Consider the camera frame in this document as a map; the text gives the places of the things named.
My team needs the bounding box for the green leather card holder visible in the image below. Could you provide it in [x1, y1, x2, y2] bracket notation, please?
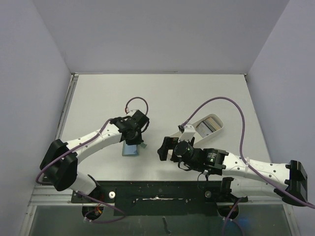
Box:
[122, 142, 147, 157]

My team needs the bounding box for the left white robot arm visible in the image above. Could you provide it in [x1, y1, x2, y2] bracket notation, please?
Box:
[36, 110, 150, 202]

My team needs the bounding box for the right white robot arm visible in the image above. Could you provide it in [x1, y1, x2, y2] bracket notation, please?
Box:
[157, 137, 308, 207]

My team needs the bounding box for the stack of credit cards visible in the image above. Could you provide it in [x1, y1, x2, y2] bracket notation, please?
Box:
[196, 117, 221, 138]

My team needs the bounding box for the white plastic tray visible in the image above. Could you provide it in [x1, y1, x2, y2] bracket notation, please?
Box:
[170, 114, 224, 148]

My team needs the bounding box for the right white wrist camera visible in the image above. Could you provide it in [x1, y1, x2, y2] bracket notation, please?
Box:
[179, 123, 195, 142]

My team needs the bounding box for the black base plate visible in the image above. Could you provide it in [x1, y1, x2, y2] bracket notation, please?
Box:
[71, 180, 248, 218]

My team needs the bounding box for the aluminium frame rail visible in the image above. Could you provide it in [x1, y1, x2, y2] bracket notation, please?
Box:
[19, 72, 295, 236]

